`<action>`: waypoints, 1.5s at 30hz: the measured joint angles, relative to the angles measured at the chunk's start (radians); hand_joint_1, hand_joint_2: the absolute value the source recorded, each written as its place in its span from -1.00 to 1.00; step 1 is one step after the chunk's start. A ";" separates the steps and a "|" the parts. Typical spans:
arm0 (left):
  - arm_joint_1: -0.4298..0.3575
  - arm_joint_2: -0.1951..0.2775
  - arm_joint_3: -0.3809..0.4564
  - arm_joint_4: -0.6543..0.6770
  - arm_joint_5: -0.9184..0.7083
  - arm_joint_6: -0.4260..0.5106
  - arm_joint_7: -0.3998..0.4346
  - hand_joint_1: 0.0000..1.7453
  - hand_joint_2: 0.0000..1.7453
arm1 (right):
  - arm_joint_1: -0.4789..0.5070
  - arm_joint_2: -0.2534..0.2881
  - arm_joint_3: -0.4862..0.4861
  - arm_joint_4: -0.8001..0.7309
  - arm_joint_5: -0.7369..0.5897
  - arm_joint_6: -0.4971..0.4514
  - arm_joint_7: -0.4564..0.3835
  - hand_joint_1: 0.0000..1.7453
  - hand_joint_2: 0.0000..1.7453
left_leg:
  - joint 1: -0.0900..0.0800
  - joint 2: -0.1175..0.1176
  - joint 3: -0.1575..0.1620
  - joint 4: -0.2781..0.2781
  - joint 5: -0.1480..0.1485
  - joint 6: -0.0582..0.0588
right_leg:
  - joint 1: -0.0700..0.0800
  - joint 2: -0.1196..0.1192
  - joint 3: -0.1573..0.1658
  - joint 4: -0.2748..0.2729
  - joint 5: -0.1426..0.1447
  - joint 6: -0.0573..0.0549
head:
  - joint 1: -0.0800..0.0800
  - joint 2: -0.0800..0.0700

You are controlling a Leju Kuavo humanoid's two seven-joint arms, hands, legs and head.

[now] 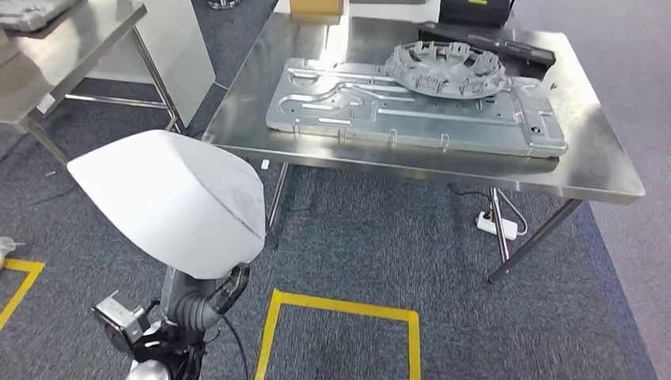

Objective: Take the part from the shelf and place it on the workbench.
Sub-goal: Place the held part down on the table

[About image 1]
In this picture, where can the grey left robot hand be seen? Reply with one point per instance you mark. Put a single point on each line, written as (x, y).
(233, 288)

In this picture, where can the white plastic car part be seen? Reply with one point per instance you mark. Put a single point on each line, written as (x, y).
(167, 204)

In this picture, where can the long black trim part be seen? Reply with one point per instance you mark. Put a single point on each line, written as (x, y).
(503, 47)

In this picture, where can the steel workbench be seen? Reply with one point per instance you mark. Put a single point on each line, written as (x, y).
(576, 168)

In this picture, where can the small white plug block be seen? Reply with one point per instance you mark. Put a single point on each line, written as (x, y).
(264, 164)

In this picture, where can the white side panel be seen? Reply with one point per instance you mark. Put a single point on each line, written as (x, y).
(173, 57)

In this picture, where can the grey stamped metal plate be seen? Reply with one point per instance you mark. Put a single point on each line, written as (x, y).
(419, 123)
(31, 13)

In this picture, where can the white power strip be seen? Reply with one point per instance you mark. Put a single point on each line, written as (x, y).
(495, 225)

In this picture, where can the round metal chair base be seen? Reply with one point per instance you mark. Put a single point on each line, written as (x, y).
(224, 4)

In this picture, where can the steel table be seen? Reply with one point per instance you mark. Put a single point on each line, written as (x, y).
(78, 47)

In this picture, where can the brown cardboard box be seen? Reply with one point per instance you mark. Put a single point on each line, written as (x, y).
(317, 9)

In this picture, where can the round grey wheel cover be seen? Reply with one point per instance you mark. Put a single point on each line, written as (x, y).
(445, 71)

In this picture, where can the black case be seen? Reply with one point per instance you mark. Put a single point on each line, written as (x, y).
(474, 13)

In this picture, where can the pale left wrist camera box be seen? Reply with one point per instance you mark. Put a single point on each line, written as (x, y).
(118, 320)

